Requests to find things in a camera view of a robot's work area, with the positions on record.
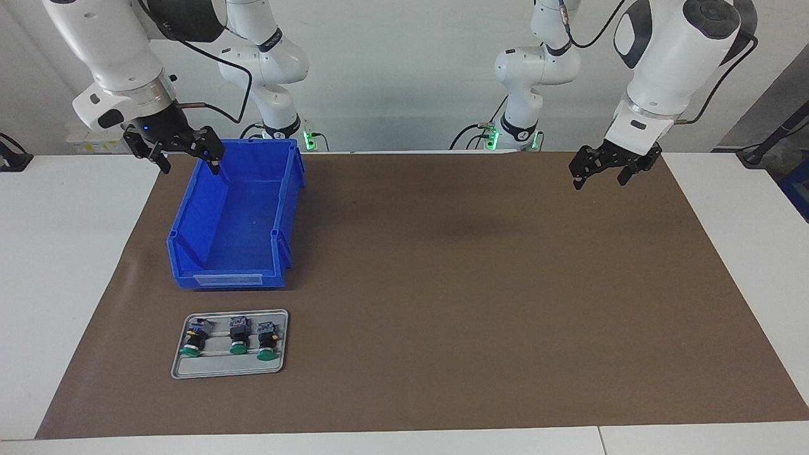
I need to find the green push button switch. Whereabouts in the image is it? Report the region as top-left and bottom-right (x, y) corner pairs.
(228, 316), (250, 355)
(179, 319), (212, 358)

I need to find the black stand pole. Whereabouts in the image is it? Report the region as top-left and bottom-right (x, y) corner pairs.
(736, 101), (809, 168)

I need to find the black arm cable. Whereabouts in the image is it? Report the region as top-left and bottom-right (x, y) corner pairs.
(139, 0), (253, 124)
(559, 0), (759, 125)

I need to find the black clamp mount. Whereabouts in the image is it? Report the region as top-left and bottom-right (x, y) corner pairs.
(0, 131), (33, 173)

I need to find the silver metal tray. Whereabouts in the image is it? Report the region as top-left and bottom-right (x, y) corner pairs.
(171, 308), (289, 380)

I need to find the blue plastic storage bin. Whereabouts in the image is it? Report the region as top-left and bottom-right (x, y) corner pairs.
(166, 138), (307, 290)

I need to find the blue crate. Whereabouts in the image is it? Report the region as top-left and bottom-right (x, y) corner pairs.
(779, 158), (809, 223)

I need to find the brown table mat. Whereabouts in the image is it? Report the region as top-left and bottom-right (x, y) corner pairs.
(35, 150), (809, 440)

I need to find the black base cable bundle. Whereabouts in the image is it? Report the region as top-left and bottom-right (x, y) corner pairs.
(450, 95), (509, 150)
(240, 122), (329, 152)

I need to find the white wall socket box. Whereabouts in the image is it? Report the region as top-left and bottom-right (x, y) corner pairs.
(66, 122), (137, 154)

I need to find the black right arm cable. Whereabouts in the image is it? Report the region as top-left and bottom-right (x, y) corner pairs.
(139, 0), (253, 124)

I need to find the green push button white block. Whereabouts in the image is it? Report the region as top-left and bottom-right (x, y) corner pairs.
(256, 321), (283, 361)

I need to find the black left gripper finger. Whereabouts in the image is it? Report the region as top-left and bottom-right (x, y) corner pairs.
(617, 155), (661, 186)
(569, 147), (611, 190)

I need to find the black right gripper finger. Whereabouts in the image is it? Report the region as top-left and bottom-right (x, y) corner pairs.
(177, 126), (226, 176)
(123, 125), (171, 174)

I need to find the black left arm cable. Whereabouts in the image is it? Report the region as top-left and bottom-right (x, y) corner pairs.
(559, 0), (759, 125)

